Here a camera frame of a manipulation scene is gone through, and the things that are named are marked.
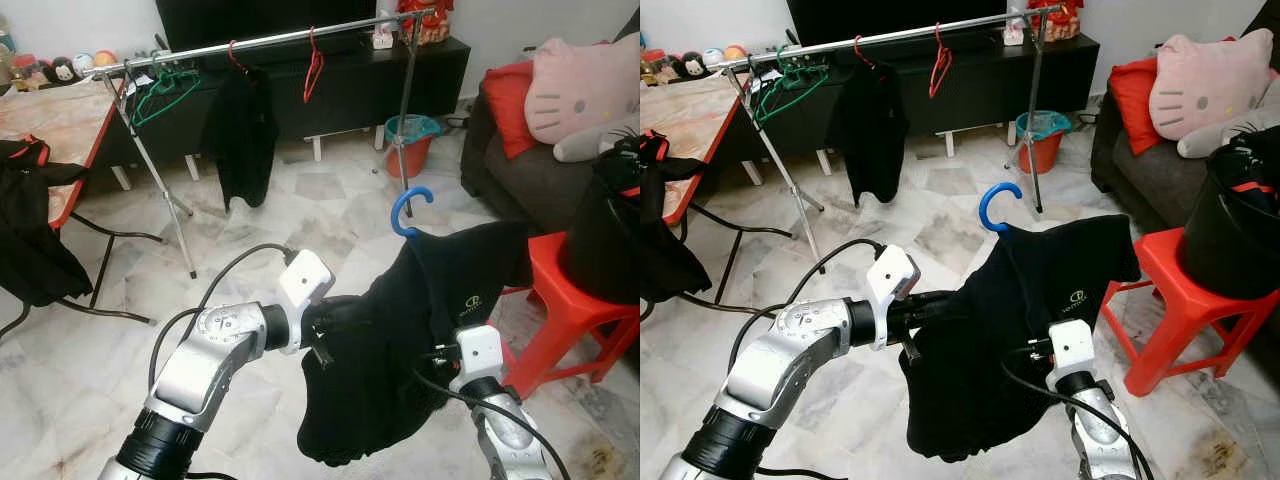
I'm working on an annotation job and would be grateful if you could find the blue plastic hanger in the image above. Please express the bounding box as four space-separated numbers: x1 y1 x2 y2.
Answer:
978 181 1024 234
390 186 436 239

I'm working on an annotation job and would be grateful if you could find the green plastic hanger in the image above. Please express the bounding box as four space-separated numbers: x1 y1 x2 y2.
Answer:
752 62 831 123
130 66 201 128
148 62 199 101
775 57 827 96

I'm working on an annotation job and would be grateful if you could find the red plastic stool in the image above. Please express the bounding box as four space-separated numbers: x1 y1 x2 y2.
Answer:
1100 228 1280 399
500 232 641 401

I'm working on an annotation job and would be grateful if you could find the black round bucket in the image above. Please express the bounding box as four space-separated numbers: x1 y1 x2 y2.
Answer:
1180 125 1280 301
563 130 641 306

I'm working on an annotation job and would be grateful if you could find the dark grey fabric sofa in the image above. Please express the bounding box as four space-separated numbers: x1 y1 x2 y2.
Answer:
1089 0 1280 237
462 70 641 236

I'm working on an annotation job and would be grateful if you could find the black television console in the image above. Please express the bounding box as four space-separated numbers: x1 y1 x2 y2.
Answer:
735 32 1101 161
95 36 472 169

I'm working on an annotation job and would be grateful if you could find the black garment with red trim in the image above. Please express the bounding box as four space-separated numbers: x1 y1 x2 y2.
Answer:
0 135 94 308
640 128 713 303

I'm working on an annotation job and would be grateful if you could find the red cushion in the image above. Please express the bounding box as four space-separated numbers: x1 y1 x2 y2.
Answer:
483 60 541 161
1110 57 1166 156

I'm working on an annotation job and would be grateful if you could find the grey Totoro plush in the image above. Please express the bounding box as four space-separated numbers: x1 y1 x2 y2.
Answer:
1177 75 1280 159
553 110 641 163

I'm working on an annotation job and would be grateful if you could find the black flat screen television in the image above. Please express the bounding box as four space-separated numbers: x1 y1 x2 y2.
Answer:
786 0 1009 49
155 0 382 54

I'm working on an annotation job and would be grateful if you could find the marble pattern folding table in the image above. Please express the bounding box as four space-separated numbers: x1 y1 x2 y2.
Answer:
640 72 801 316
0 77 166 341

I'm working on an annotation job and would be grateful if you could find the pink cat face cushion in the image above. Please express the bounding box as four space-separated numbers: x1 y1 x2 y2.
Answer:
1148 30 1276 141
525 37 641 146

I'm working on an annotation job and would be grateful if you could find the red laughing Buddha statue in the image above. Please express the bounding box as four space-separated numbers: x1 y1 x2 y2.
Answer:
398 0 456 46
1028 0 1086 41

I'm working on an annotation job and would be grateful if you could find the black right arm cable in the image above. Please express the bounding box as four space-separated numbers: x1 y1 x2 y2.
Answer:
1000 355 1161 480
412 370 571 480

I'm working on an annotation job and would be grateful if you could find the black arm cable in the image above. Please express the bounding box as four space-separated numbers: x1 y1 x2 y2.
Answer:
412 370 571 480
148 243 301 393
728 238 889 376
1000 355 1161 480

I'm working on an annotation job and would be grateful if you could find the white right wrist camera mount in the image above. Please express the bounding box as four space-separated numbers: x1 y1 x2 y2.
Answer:
455 325 504 386
1047 320 1098 391

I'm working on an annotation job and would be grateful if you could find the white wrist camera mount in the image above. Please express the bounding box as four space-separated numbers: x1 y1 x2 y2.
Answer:
865 245 922 351
277 250 336 353
455 325 504 386
1047 320 1098 391

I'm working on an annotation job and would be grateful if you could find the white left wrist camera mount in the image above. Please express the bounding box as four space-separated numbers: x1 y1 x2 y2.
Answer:
865 245 922 351
277 250 336 353

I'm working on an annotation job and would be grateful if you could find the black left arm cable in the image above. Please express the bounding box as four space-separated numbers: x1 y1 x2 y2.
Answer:
728 238 889 376
148 243 301 393

